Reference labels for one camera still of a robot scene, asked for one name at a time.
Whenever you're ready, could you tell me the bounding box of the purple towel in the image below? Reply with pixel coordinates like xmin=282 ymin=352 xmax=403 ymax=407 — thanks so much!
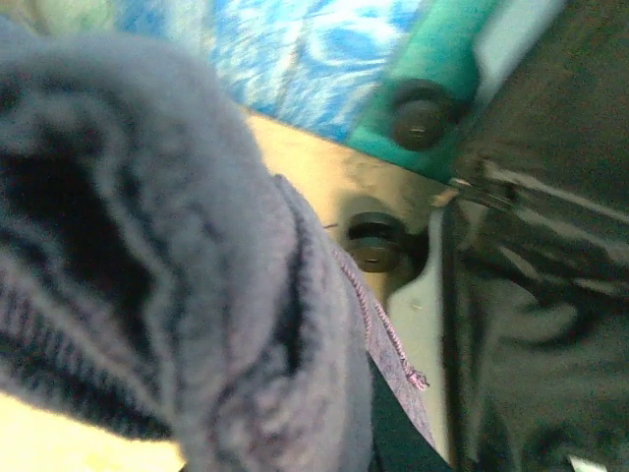
xmin=0 ymin=14 xmax=438 ymax=472

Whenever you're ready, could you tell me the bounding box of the white hard-shell suitcase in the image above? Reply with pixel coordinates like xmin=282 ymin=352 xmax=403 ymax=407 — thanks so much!
xmin=346 ymin=0 xmax=629 ymax=472

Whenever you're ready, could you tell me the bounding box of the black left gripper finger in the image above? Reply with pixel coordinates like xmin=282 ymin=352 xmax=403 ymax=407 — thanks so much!
xmin=368 ymin=356 xmax=454 ymax=472

